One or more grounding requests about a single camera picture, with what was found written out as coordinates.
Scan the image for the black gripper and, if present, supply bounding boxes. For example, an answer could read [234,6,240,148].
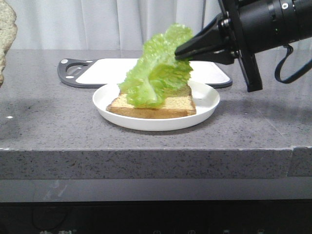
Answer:
[175,0,263,92]

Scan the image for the black looped cable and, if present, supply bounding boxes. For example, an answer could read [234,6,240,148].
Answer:
[274,43,312,84]

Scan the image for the bread slice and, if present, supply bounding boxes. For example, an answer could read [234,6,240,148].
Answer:
[106,85,196,119]
[0,0,18,86]

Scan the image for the grey pleated curtain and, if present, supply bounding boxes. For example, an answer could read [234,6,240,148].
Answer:
[0,0,312,51]

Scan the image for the white cutting board grey rim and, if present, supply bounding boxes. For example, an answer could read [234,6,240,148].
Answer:
[57,58,233,89]

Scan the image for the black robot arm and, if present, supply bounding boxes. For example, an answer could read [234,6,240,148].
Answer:
[175,0,312,92]

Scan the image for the green lettuce leaf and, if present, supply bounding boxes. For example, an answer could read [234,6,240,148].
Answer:
[119,23,193,108]

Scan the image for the white round plate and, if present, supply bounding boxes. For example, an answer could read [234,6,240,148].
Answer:
[93,81,220,131]

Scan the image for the black appliance control panel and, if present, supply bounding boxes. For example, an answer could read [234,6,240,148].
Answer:
[0,199,312,234]

